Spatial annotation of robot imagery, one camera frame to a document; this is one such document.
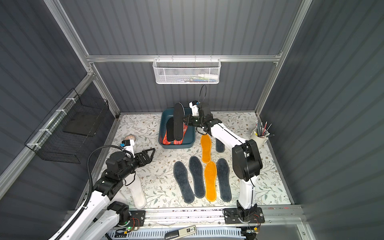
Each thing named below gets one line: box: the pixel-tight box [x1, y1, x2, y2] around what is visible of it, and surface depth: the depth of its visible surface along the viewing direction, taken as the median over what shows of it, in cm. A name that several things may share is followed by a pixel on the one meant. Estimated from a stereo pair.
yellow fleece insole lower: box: [204, 161, 218, 202], surface depth 88 cm
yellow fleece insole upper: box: [200, 134, 212, 164], surface depth 101 cm
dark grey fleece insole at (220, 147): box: [215, 137, 225, 153], surface depth 101 cm
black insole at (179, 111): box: [173, 102, 185, 142], surface depth 91 cm
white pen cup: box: [250, 127, 269, 149], surface depth 98 cm
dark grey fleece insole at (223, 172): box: [216, 158, 232, 203], surface depth 87 cm
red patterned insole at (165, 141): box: [162, 132, 171, 145], surface depth 104 cm
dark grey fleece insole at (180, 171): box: [173, 161, 195, 204], surface depth 88 cm
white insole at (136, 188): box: [125, 174, 147, 210], surface depth 82 cm
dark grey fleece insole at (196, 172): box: [189, 156, 206, 199], surface depth 89 cm
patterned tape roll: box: [124, 133, 137, 142], surface depth 107 cm
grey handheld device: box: [164, 225, 197, 240], surface depth 68 cm
